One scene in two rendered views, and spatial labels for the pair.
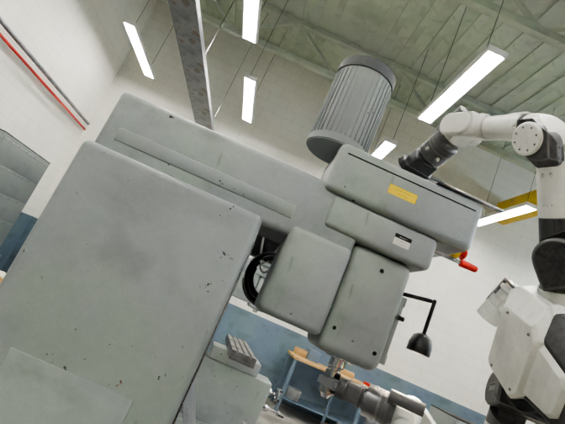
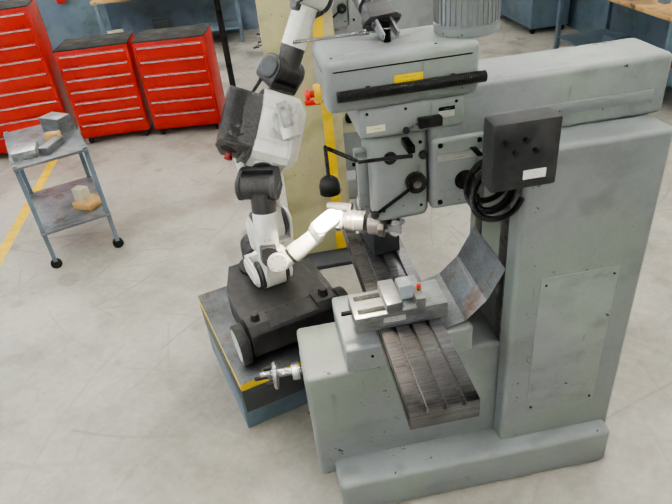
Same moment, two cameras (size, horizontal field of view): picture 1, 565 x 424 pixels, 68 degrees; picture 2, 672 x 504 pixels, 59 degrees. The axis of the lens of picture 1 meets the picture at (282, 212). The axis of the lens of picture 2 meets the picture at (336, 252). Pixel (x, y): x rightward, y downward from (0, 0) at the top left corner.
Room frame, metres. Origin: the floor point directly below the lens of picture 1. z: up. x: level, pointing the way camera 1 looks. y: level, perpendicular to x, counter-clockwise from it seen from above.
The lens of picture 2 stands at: (3.11, -0.70, 2.38)
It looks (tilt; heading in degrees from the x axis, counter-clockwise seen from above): 34 degrees down; 175
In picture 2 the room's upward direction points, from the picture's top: 6 degrees counter-clockwise
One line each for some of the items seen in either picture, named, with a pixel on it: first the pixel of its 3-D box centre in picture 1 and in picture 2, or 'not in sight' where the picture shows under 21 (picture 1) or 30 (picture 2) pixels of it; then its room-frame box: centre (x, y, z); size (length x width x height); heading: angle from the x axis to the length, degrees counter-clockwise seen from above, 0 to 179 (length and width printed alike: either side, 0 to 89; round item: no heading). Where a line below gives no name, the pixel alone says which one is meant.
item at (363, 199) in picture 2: (388, 328); (361, 177); (1.29, -0.44, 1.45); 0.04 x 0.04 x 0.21; 1
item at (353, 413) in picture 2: not in sight; (396, 385); (1.29, -0.35, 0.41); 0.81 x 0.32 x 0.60; 91
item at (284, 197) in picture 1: (234, 184); (536, 90); (1.27, 0.17, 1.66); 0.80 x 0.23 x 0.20; 91
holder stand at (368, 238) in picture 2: not in sight; (377, 221); (0.87, -0.32, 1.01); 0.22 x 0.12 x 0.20; 9
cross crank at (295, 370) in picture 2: not in sight; (283, 373); (1.30, -0.83, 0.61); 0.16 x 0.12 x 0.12; 91
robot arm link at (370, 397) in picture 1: (359, 396); (370, 223); (1.25, -0.41, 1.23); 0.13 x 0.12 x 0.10; 156
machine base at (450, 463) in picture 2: not in sight; (455, 420); (1.28, -0.08, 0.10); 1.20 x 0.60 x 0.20; 91
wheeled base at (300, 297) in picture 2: not in sight; (273, 283); (0.64, -0.84, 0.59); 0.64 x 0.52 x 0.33; 17
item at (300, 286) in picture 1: (299, 280); (447, 157); (1.28, -0.13, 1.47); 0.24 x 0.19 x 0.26; 1
